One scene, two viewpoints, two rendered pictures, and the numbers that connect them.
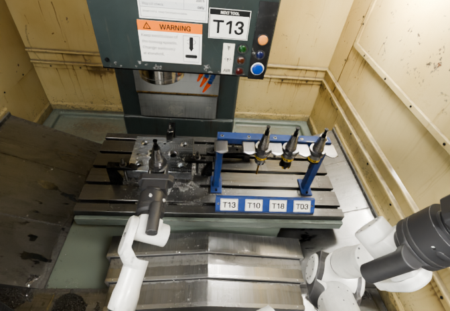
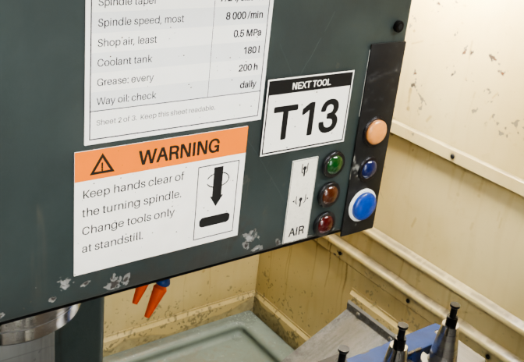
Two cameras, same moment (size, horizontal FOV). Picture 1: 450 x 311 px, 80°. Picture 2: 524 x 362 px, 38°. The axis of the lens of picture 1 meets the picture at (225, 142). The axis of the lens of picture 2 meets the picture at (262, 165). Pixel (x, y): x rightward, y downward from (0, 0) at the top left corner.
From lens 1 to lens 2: 42 cm
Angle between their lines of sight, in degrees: 33
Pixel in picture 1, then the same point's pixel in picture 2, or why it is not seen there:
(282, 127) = (202, 346)
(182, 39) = (196, 179)
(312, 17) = not seen: hidden behind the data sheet
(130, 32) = (50, 196)
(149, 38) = (106, 200)
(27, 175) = not seen: outside the picture
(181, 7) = (200, 94)
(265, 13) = (381, 70)
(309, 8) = not seen: hidden behind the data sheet
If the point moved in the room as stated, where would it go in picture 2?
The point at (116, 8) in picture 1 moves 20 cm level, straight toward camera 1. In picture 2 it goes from (17, 133) to (246, 238)
